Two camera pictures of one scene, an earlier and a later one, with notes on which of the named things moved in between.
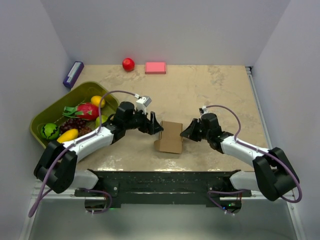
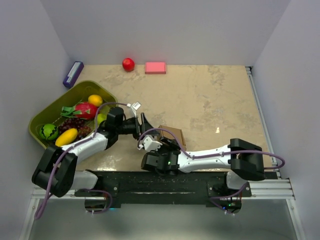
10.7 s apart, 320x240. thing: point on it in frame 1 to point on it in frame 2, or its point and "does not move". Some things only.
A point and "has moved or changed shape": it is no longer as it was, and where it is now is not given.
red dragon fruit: x=86 y=111 does not move
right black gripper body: x=207 y=134 to x=163 y=149
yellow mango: x=67 y=135 does not move
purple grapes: x=79 y=124 does not move
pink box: x=155 y=68 does not move
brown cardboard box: x=170 y=137 has moved or changed shape
